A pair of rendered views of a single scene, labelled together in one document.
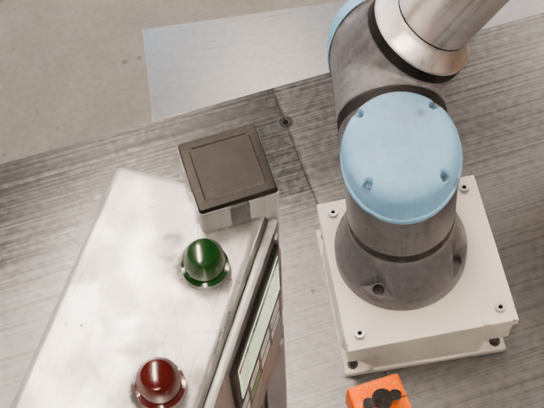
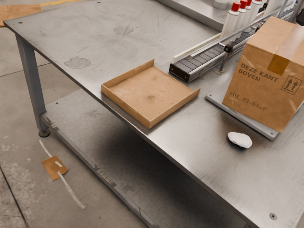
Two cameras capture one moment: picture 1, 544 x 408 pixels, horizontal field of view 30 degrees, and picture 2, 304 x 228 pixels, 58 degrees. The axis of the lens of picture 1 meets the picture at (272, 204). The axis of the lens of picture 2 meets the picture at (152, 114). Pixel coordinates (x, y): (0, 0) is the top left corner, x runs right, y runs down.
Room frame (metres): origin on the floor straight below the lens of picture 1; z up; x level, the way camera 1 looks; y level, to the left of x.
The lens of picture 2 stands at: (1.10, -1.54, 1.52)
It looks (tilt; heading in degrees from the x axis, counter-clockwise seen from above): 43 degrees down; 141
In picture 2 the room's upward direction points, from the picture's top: 10 degrees clockwise
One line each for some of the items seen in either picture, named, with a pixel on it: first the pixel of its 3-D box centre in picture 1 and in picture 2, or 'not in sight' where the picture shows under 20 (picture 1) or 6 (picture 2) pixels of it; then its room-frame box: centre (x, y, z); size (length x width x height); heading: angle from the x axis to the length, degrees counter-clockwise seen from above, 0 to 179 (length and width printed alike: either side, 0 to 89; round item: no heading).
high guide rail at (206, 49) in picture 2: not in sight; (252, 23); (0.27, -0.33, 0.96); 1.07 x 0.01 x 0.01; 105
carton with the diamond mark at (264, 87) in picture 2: not in sight; (276, 72); (0.65, -0.62, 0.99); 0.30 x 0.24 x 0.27; 114
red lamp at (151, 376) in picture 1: (159, 380); not in sight; (0.17, 0.06, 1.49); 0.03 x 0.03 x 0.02
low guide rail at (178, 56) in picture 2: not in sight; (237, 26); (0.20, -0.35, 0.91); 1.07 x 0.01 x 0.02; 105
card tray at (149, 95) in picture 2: not in sight; (151, 89); (0.42, -1.02, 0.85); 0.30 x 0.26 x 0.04; 105
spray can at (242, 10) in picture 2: not in sight; (236, 21); (0.26, -0.45, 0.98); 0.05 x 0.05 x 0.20
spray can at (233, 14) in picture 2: not in sight; (230, 24); (0.28, -0.51, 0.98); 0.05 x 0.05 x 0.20
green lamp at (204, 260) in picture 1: (204, 260); not in sight; (0.24, 0.04, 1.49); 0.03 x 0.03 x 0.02
